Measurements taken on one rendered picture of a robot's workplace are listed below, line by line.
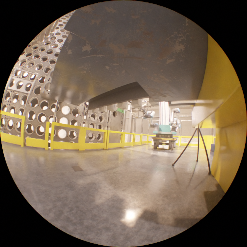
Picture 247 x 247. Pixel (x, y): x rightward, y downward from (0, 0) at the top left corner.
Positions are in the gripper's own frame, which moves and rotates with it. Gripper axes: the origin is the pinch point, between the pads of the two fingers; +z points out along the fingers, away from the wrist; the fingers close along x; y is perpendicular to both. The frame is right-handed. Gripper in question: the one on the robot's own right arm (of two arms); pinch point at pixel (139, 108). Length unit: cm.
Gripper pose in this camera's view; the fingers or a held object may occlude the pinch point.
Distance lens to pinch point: 160.2
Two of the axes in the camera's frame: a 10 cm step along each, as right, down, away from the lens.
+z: -6.1, -1.5, -7.8
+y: -1.6, 9.9, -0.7
